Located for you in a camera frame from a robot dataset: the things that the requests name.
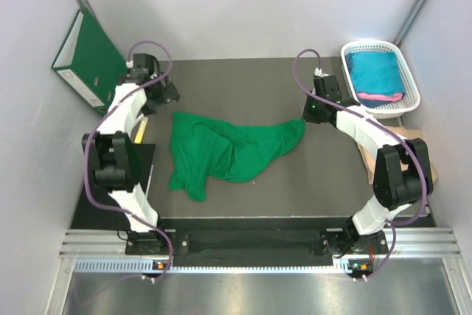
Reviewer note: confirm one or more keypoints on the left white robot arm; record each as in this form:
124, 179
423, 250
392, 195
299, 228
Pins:
112, 170

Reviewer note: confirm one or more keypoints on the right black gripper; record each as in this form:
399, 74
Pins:
306, 115

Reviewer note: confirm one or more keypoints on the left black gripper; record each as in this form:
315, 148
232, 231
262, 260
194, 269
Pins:
168, 94

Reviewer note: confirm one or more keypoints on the beige folded t shirt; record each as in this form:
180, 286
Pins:
369, 162

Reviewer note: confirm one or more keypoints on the white plastic basket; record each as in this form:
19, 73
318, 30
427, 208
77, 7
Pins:
379, 109

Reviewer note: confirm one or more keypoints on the green ring binder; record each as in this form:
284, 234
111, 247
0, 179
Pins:
89, 62

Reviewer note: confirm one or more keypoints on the blue folded t shirt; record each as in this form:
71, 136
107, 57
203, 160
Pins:
374, 72

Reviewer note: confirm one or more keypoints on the green t shirt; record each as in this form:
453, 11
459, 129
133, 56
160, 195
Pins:
202, 148

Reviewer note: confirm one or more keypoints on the aluminium frame rail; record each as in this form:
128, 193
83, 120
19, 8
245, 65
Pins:
410, 242

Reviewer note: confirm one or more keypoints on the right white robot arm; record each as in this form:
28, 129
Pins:
402, 174

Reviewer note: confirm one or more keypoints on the pink folded t shirt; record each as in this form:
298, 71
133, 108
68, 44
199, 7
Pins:
380, 97

